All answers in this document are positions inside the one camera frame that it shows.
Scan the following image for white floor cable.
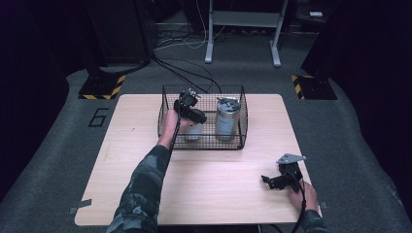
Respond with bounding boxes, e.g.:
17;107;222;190
153;0;227;51

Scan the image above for black wire basket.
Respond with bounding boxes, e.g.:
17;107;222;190
156;84;249;151

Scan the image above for white metal desk frame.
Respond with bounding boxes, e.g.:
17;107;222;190
204;0;290;68

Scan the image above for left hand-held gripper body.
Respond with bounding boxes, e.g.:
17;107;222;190
173;87;202;118

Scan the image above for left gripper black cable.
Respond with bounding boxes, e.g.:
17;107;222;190
168;96;183;155

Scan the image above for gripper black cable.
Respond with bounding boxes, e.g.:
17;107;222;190
168;96;183;155
285;169;307;233

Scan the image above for steel tumbler with lid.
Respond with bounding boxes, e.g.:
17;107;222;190
215;96;242;143

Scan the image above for black stand base striped edge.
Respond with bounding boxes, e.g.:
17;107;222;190
78;75;126;101
290;74;338;101

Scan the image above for black cabinet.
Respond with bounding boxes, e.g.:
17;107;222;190
81;0;154;66

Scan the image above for dark curtain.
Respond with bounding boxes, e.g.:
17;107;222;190
0;0;95;198
300;0;412;208

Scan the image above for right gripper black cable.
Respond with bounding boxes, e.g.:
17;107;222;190
285;169;307;233

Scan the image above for silver metal mug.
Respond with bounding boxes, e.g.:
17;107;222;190
184;121;205;142

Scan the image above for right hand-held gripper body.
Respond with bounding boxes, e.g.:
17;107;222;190
271;152;307;194

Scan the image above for person's left hand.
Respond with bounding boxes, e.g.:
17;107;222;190
156;109;196;150

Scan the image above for black floor cables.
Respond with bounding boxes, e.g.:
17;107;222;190
100;52;223;95

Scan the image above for person's right hand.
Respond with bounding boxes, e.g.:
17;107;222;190
287;180;320;215

